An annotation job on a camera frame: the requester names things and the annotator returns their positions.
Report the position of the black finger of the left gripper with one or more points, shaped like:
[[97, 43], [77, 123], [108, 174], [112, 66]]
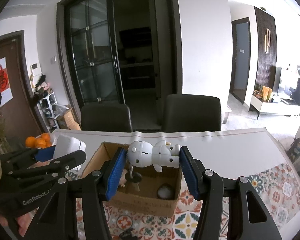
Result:
[[67, 162]]

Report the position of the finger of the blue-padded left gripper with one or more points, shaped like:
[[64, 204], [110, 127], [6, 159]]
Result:
[[56, 217]]

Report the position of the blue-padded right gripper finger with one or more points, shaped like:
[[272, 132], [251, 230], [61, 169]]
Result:
[[248, 215]]

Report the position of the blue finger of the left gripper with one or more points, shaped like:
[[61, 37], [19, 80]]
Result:
[[45, 154]]

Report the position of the white square charger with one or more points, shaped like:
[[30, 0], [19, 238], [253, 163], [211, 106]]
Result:
[[65, 145]]

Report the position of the white robot figurine keychain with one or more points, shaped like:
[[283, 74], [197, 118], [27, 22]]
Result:
[[142, 154]]

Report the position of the white basket of oranges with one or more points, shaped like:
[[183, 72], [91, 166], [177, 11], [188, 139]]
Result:
[[42, 141]]

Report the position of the white shoe rack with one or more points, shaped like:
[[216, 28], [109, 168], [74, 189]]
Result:
[[48, 108]]

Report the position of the patterned tile tablecloth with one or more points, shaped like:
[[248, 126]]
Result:
[[278, 187]]

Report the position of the black rectangular device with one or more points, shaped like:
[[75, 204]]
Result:
[[127, 235]]

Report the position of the left dark dining chair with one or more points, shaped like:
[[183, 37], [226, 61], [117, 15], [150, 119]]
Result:
[[103, 117]]

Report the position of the dark dining chair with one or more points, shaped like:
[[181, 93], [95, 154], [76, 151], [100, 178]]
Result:
[[191, 113], [103, 117]]

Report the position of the brown cardboard box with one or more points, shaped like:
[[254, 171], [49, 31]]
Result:
[[146, 200]]

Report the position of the silver ball speaker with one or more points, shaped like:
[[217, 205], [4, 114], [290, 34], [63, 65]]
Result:
[[166, 192]]

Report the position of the white tv cabinet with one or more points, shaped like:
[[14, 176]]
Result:
[[279, 106]]

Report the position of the right dark dining chair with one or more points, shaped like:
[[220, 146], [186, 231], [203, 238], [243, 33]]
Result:
[[191, 113]]

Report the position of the glass sliding door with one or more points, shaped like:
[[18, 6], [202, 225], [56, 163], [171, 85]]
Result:
[[91, 47]]

